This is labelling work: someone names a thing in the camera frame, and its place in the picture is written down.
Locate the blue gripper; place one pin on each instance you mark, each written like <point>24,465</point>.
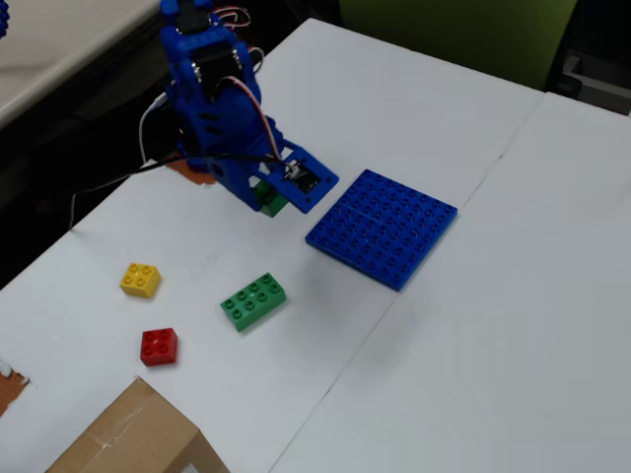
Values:
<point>236,183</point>

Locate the green 2x2 block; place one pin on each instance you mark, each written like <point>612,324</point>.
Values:
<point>273,204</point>

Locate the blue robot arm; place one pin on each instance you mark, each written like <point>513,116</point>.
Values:
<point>182,59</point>

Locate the green 2x4 block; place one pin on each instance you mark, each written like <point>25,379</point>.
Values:
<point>252,303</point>

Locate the yellow 2x2 block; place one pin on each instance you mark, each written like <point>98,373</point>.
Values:
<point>140,281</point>

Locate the red 2x2 block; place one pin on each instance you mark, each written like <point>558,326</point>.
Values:
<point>159,347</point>

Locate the white foam board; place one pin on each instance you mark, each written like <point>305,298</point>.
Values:
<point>246,246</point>

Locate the blue 8x8 plate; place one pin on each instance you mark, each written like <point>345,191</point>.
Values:
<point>382,229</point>

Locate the white side desk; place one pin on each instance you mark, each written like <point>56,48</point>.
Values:
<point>59,44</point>

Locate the brown cardboard box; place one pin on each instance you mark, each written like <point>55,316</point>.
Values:
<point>133,433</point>

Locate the dark cabinet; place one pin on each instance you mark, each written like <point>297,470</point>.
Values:
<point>601,29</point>

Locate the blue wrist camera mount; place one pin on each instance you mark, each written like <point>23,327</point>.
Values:
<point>318,194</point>

